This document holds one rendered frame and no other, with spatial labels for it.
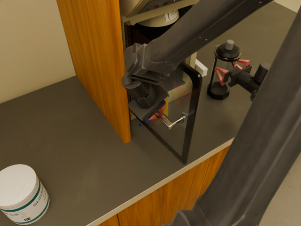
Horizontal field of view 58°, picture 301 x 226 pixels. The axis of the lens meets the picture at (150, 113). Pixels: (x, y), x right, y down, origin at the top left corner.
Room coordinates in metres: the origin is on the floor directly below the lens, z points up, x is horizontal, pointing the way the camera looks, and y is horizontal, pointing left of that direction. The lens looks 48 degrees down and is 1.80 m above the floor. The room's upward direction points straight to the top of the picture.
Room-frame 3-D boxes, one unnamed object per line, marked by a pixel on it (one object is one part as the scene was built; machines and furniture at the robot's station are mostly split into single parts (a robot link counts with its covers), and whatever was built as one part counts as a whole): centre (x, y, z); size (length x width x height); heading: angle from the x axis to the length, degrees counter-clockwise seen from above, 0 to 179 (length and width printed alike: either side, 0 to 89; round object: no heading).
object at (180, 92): (0.61, -0.03, 1.19); 0.30 x 0.01 x 0.40; 38
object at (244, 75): (0.81, -0.37, 1.10); 0.10 x 0.07 x 0.07; 123
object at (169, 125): (0.53, -0.05, 1.20); 0.10 x 0.05 x 0.03; 38
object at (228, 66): (0.91, -0.31, 1.06); 0.11 x 0.11 x 0.21
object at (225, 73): (0.85, -0.30, 1.10); 0.09 x 0.07 x 0.07; 33
